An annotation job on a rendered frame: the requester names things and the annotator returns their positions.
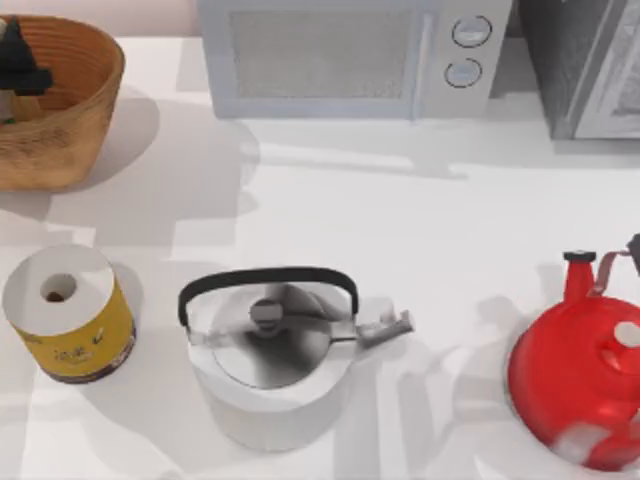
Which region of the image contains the white kettle with black handle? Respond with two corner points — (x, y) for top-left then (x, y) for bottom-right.
(177, 267), (416, 454)

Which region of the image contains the red kettle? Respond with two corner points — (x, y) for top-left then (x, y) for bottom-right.
(507, 233), (640, 472)

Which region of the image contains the pale microwave door handle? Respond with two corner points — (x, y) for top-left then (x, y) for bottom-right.
(410, 12), (435, 122)

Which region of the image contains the grey cabinet with dark inside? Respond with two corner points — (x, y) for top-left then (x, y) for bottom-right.
(518, 0), (640, 142)

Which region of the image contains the microwave oven door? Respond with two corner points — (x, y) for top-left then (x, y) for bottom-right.
(196, 0), (435, 122)

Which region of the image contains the round microwave knob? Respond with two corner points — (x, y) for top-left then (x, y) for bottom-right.
(443, 56), (484, 90)
(451, 14), (493, 49)

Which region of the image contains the woven wooden basket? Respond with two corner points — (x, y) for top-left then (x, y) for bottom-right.
(0, 14), (126, 193)

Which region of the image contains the paper roll with yellow wrapper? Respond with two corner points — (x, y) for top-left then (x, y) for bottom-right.
(2, 243), (138, 385)

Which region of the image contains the pale microwave oven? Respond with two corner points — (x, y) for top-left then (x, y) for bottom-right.
(196, 0), (512, 122)

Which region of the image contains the grey cabinet door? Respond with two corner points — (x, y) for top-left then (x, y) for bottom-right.
(572, 0), (640, 140)

